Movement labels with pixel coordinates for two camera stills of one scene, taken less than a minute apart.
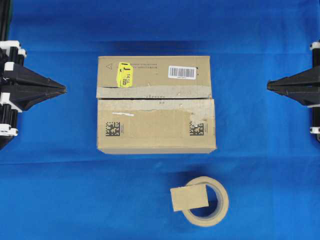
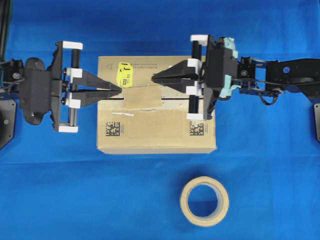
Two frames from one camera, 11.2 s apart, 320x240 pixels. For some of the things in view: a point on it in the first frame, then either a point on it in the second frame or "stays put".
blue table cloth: [55, 184] stays put
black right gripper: [304, 87] → [221, 61]
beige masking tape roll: [223, 202] stays put
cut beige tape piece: [189, 197] → [144, 98]
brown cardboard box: [155, 105] stays put
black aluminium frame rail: [4, 17] stays put
